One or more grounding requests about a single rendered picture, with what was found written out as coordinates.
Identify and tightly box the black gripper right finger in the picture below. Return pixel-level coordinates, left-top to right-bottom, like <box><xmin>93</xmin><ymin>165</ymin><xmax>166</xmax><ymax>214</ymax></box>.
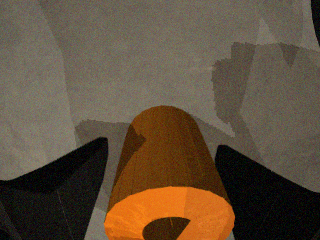
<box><xmin>215</xmin><ymin>145</ymin><xmax>320</xmax><ymax>240</ymax></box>

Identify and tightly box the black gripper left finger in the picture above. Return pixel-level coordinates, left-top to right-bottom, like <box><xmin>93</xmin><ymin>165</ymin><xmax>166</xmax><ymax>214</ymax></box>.
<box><xmin>0</xmin><ymin>137</ymin><xmax>108</xmax><ymax>240</ymax></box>

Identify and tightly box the orange knob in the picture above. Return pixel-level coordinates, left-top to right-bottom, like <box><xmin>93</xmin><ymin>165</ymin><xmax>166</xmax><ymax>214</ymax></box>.
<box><xmin>104</xmin><ymin>105</ymin><xmax>235</xmax><ymax>240</ymax></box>

